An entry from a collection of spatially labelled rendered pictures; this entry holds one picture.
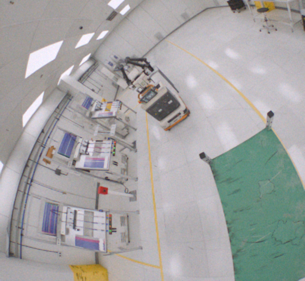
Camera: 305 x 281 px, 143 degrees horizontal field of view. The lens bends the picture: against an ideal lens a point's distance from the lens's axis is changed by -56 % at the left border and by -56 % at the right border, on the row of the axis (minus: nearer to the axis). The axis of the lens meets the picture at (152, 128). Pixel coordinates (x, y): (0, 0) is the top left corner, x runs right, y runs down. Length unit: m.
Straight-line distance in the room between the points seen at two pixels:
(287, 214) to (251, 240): 0.21
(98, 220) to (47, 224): 0.86
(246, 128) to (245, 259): 1.54
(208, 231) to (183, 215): 0.45
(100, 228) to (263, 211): 1.99
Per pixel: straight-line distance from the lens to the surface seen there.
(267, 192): 0.73
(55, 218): 2.34
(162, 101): 2.02
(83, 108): 3.32
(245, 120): 1.93
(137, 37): 8.95
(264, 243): 0.78
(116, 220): 2.56
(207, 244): 1.87
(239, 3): 6.39
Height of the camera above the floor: 1.67
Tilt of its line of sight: 36 degrees down
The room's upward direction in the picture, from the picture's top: 56 degrees counter-clockwise
